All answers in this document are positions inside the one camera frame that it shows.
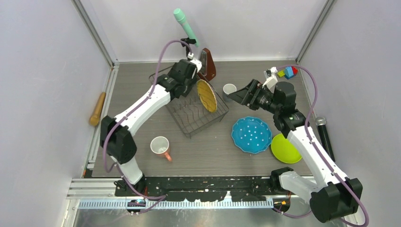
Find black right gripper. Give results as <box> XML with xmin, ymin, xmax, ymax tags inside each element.
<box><xmin>228</xmin><ymin>79</ymin><xmax>281</xmax><ymax>115</ymax></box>

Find woven bamboo plate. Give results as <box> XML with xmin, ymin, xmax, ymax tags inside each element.
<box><xmin>196</xmin><ymin>79</ymin><xmax>218</xmax><ymax>113</ymax></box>

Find blue polka dot plate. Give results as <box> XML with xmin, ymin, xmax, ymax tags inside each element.
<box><xmin>231</xmin><ymin>116</ymin><xmax>272</xmax><ymax>154</ymax></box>

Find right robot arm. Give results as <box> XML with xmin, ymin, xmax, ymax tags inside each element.
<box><xmin>228</xmin><ymin>79</ymin><xmax>363</xmax><ymax>223</ymax></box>

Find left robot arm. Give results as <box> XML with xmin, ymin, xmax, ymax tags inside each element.
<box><xmin>100</xmin><ymin>58</ymin><xmax>202</xmax><ymax>196</ymax></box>

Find grey ceramic mug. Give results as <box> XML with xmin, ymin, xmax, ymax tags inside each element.
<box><xmin>223</xmin><ymin>83</ymin><xmax>237</xmax><ymax>102</ymax></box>

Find brown wooden metronome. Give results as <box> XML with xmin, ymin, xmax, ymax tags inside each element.
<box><xmin>198</xmin><ymin>48</ymin><xmax>217</xmax><ymax>81</ymax></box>

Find black microphone stand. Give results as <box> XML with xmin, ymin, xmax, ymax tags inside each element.
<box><xmin>180</xmin><ymin>37</ymin><xmax>198</xmax><ymax>50</ymax></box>

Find colourful toy blocks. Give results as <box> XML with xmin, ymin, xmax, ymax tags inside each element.
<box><xmin>277</xmin><ymin>66</ymin><xmax>298</xmax><ymax>80</ymax></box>

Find mint green microphone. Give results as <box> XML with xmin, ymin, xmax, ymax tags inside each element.
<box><xmin>173</xmin><ymin>8</ymin><xmax>199</xmax><ymax>47</ymax></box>

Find lime green plate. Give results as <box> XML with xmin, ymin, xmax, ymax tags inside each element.
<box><xmin>270</xmin><ymin>133</ymin><xmax>302</xmax><ymax>164</ymax></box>

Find pink floral mug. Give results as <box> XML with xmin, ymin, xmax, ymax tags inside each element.
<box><xmin>150</xmin><ymin>136</ymin><xmax>172</xmax><ymax>162</ymax></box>

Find black handheld microphone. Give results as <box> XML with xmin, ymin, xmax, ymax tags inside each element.
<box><xmin>315</xmin><ymin>117</ymin><xmax>335</xmax><ymax>162</ymax></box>

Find wooden rolling pin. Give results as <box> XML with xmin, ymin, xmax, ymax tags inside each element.
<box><xmin>89</xmin><ymin>92</ymin><xmax>106</xmax><ymax>126</ymax></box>

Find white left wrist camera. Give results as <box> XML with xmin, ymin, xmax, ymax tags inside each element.
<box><xmin>187</xmin><ymin>52</ymin><xmax>202</xmax><ymax>72</ymax></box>

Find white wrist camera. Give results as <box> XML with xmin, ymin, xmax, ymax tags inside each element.
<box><xmin>263</xmin><ymin>67</ymin><xmax>278</xmax><ymax>91</ymax></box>
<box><xmin>187</xmin><ymin>52</ymin><xmax>202</xmax><ymax>72</ymax></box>

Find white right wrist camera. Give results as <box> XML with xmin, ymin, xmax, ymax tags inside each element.
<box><xmin>263</xmin><ymin>67</ymin><xmax>278</xmax><ymax>91</ymax></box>

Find dark wire dish rack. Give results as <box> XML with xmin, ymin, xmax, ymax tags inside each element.
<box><xmin>166</xmin><ymin>81</ymin><xmax>229</xmax><ymax>138</ymax></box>

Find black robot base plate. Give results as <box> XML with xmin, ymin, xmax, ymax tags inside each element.
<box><xmin>114</xmin><ymin>176</ymin><xmax>301</xmax><ymax>203</ymax></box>

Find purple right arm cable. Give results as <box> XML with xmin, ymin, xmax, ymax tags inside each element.
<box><xmin>272</xmin><ymin>64</ymin><xmax>370</xmax><ymax>227</ymax></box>

